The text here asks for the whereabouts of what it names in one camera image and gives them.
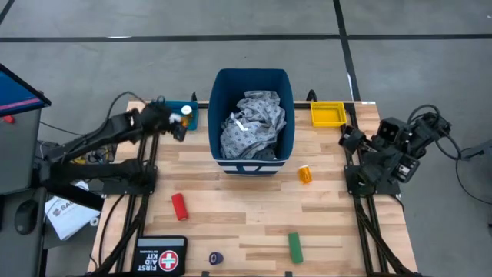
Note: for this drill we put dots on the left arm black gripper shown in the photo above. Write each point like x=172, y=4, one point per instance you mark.
x=158, y=117

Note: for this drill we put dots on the white paper booklet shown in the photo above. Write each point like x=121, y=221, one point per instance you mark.
x=69, y=217

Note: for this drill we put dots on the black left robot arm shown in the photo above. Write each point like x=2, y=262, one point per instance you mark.
x=111, y=129

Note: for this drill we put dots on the red cup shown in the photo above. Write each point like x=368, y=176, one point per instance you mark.
x=179, y=206

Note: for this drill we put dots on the yellow plastic basket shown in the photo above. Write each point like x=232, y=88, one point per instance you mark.
x=328, y=114

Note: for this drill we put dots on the black computer mouse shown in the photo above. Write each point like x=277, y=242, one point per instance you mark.
x=26, y=216

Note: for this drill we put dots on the small white tape roll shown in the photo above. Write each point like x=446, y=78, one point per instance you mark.
x=94, y=221

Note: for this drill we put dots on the grey cabinet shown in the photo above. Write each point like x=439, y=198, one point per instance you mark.
x=17, y=154

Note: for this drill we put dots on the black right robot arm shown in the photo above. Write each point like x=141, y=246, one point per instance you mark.
x=384, y=161

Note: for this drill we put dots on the black first aid kit pouch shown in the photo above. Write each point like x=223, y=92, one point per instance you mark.
x=157, y=255

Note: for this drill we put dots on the teal plastic bin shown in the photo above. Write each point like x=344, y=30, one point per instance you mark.
x=193, y=119

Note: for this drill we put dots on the purple bandage roll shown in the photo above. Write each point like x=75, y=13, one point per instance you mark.
x=216, y=258

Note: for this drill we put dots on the navy white striped fabric bin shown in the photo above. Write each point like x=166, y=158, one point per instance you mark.
x=230, y=82

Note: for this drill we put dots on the striped patterned hospital gown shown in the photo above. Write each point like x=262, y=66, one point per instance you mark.
x=253, y=123

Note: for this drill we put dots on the orange pill bottle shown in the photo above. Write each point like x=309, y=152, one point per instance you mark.
x=187, y=111
x=305, y=174

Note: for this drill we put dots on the computer monitor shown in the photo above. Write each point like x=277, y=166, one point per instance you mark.
x=15, y=94

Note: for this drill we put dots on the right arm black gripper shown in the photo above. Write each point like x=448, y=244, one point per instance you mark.
x=365, y=144

